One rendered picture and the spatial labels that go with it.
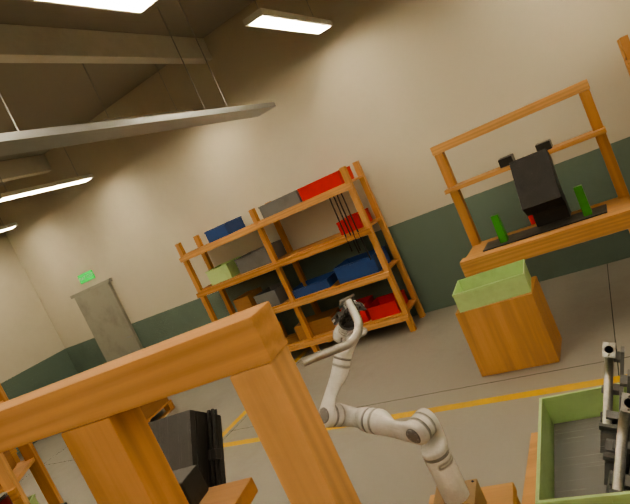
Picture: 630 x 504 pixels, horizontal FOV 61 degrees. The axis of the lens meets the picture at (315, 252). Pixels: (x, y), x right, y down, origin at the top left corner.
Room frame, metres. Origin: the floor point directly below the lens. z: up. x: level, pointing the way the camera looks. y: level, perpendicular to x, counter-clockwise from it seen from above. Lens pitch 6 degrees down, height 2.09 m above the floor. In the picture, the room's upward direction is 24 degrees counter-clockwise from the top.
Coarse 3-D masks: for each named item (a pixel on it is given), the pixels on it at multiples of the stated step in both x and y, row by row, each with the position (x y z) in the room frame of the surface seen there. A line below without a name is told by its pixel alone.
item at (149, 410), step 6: (156, 402) 7.58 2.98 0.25; (162, 402) 7.68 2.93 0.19; (168, 402) 7.75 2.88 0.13; (144, 408) 7.36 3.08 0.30; (150, 408) 7.45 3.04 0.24; (156, 408) 7.54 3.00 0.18; (162, 408) 7.61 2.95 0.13; (168, 408) 7.74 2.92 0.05; (144, 414) 7.31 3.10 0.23; (150, 414) 7.40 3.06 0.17
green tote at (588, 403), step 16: (544, 400) 2.04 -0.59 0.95; (560, 400) 2.01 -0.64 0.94; (576, 400) 1.99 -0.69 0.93; (592, 400) 1.96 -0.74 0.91; (544, 416) 1.97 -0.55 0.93; (560, 416) 2.02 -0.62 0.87; (576, 416) 2.00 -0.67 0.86; (592, 416) 1.97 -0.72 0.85; (544, 432) 1.88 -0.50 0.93; (544, 448) 1.79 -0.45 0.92; (544, 464) 1.72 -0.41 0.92; (544, 480) 1.65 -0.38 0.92; (544, 496) 1.58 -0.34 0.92; (576, 496) 1.47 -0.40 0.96; (592, 496) 1.44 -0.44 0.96; (608, 496) 1.42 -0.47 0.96; (624, 496) 1.40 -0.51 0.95
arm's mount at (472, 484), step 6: (468, 480) 1.78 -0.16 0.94; (474, 480) 1.76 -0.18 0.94; (468, 486) 1.75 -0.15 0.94; (474, 486) 1.73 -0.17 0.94; (438, 492) 1.79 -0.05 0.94; (474, 492) 1.70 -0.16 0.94; (480, 492) 1.75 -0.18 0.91; (438, 498) 1.76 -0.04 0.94; (468, 498) 1.69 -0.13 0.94; (474, 498) 1.68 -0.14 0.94; (480, 498) 1.72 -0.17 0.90
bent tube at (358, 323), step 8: (352, 296) 1.80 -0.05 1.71; (352, 304) 1.79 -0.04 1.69; (352, 312) 1.78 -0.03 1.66; (360, 320) 1.76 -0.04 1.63; (360, 328) 1.74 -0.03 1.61; (352, 336) 1.73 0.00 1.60; (360, 336) 1.74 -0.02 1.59; (336, 344) 1.72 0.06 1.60; (344, 344) 1.72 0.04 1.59; (352, 344) 1.72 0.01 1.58; (320, 352) 1.71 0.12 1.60; (328, 352) 1.71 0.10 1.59; (336, 352) 1.71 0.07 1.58; (304, 360) 1.69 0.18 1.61; (312, 360) 1.70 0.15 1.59
